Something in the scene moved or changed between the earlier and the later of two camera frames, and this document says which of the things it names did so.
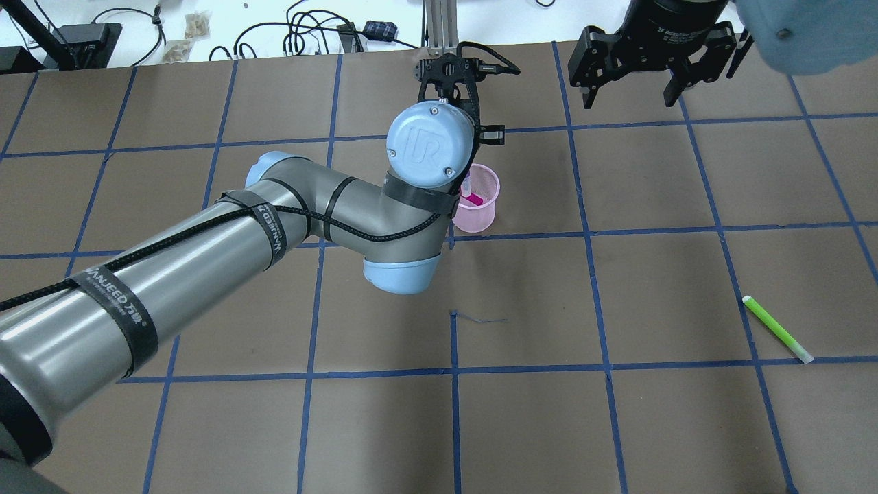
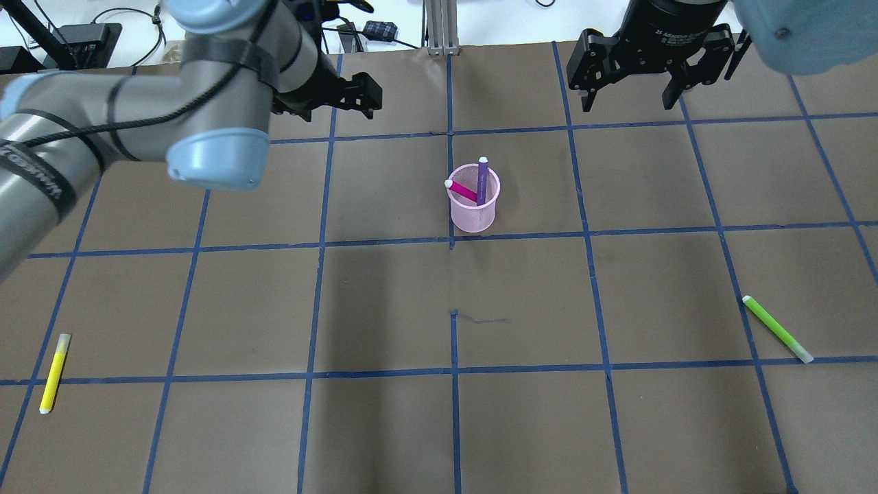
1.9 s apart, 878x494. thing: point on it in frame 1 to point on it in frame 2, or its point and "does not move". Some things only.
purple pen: x=466 y=185 to x=482 y=180
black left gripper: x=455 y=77 to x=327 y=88
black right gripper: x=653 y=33 does not move
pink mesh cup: x=476 y=209 does not move
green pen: x=776 y=329 does not move
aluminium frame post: x=439 y=29 does not move
